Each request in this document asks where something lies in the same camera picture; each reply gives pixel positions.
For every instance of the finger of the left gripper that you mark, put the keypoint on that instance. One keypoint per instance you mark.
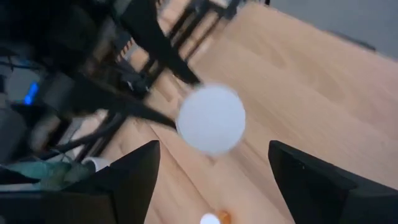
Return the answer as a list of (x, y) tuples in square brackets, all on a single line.
[(158, 40), (124, 104)]

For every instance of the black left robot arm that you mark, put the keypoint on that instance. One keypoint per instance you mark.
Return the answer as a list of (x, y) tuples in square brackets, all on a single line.
[(25, 37)]

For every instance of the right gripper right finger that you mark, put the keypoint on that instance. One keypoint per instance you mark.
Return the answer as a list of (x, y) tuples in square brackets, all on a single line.
[(308, 186)]

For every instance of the orange pill vial white cap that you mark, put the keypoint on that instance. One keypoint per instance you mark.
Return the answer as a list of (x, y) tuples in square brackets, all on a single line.
[(210, 219), (211, 119)]

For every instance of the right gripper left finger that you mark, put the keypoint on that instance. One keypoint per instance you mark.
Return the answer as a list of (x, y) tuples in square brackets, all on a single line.
[(136, 186)]

